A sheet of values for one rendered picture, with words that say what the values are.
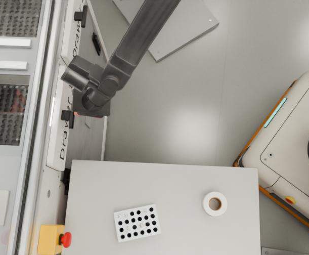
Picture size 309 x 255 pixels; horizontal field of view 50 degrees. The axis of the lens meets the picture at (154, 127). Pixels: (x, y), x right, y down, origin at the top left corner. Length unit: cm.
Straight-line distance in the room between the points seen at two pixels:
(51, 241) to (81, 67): 44
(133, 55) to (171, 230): 55
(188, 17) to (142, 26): 144
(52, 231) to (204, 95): 127
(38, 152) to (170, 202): 42
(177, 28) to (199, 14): 16
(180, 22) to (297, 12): 73
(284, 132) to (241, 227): 72
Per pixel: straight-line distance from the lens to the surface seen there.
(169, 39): 202
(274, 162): 160
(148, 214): 98
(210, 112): 189
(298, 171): 164
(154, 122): 185
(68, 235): 92
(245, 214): 105
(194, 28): 206
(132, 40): 69
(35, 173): 85
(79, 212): 105
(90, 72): 77
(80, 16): 107
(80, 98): 88
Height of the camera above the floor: 178
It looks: 75 degrees down
